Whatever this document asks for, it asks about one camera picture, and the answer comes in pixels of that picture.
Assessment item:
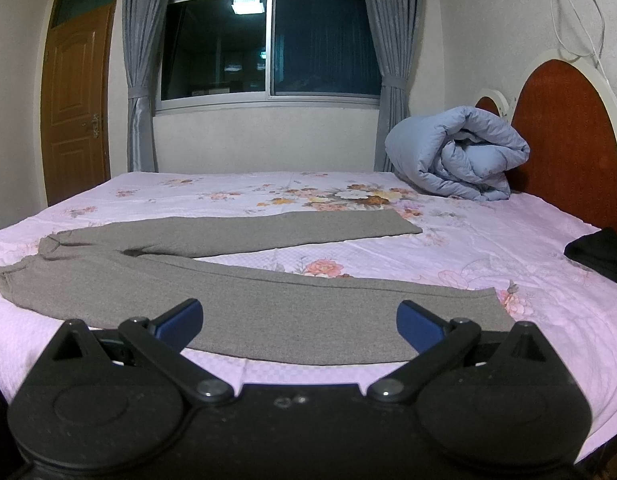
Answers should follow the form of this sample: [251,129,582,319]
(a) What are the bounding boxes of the grey pants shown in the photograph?
[0,210,514,365]

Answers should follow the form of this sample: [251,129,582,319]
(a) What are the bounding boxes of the pink floral bed sheet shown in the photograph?
[0,172,617,454]

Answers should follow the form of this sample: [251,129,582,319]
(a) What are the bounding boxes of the blue rolled duvet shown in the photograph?
[385,106,531,202]

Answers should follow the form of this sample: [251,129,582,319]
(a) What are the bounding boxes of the black cloth on bed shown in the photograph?
[563,228,617,283]

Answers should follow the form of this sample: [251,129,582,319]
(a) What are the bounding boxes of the red wooden headboard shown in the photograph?
[476,50,617,232]

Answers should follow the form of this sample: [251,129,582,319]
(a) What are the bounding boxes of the brown wooden door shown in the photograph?
[40,0,116,205]

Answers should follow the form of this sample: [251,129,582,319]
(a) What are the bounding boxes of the right grey curtain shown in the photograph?
[365,0,423,171]

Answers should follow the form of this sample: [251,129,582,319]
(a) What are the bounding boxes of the grey curtain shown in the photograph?
[122,0,170,172]
[365,0,423,171]

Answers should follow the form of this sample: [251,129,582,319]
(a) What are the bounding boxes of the left grey curtain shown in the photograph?
[122,0,170,172]

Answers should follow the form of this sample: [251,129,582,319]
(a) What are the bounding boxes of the window with white frame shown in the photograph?
[156,0,380,110]

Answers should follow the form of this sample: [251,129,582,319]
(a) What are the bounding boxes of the white wall cable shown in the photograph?
[544,0,611,79]

